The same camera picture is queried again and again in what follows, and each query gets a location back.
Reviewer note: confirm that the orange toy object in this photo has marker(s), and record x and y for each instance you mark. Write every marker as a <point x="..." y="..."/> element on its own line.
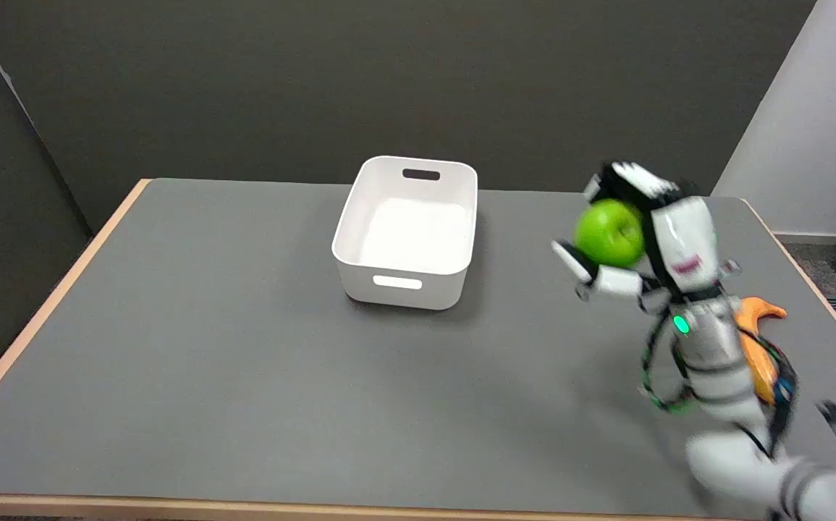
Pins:
<point x="758" y="347"/>

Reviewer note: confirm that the green apple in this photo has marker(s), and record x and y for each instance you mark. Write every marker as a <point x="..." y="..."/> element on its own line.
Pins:
<point x="609" y="233"/>

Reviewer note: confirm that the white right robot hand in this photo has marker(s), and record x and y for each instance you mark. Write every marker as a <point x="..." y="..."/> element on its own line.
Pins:
<point x="682" y="239"/>

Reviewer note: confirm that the white plastic box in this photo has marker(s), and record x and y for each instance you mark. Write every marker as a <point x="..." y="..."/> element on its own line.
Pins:
<point x="407" y="233"/>

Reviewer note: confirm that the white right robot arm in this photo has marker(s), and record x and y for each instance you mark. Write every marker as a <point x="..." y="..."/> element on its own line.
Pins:
<point x="722" y="376"/>

